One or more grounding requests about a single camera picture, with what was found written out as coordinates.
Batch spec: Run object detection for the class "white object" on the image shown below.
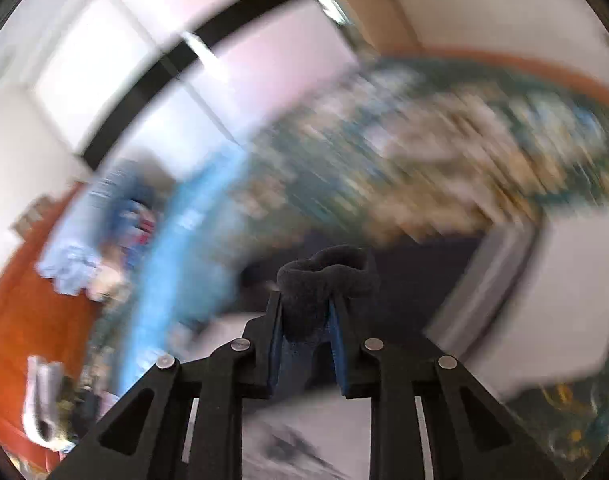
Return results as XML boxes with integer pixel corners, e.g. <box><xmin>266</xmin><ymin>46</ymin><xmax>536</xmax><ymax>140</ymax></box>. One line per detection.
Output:
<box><xmin>23</xmin><ymin>354</ymin><xmax>69</xmax><ymax>450</ymax></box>

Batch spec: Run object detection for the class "light wooden door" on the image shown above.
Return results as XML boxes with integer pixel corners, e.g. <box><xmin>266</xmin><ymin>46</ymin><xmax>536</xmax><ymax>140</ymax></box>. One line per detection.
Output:
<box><xmin>315</xmin><ymin>0</ymin><xmax>421</xmax><ymax>57</ymax></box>

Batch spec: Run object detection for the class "teal floral blanket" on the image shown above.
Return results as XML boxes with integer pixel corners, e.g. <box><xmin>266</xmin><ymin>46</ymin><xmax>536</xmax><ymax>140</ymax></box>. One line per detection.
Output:
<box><xmin>84</xmin><ymin>54</ymin><xmax>609</xmax><ymax>466</ymax></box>

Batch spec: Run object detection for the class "navy and white fleece garment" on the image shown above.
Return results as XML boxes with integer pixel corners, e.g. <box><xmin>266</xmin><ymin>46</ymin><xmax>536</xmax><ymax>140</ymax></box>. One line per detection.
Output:
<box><xmin>199</xmin><ymin>204</ymin><xmax>609</xmax><ymax>480</ymax></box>

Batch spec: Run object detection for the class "white wardrobe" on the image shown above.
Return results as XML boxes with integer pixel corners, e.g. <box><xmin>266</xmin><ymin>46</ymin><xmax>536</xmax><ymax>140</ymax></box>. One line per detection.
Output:
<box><xmin>27</xmin><ymin>0</ymin><xmax>367</xmax><ymax>188</ymax></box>

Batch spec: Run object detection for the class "light blue bed sheet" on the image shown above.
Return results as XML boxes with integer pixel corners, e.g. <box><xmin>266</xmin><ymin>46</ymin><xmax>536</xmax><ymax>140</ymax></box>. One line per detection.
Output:
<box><xmin>117</xmin><ymin>147</ymin><xmax>252</xmax><ymax>391</ymax></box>

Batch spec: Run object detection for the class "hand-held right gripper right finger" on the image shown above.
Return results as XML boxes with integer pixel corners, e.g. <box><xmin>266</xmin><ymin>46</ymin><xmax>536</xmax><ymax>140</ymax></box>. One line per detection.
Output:
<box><xmin>328</xmin><ymin>294</ymin><xmax>565</xmax><ymax>480</ymax></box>

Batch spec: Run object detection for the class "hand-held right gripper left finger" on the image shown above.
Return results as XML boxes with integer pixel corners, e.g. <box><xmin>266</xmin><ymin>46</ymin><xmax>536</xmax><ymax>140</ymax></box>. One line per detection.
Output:
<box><xmin>49</xmin><ymin>291</ymin><xmax>286</xmax><ymax>480</ymax></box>

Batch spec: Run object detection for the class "light blue folded quilt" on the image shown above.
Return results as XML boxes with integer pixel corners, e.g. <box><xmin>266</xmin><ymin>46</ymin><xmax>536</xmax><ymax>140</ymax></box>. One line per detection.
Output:
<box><xmin>36</xmin><ymin>159</ymin><xmax>161</xmax><ymax>301</ymax></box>

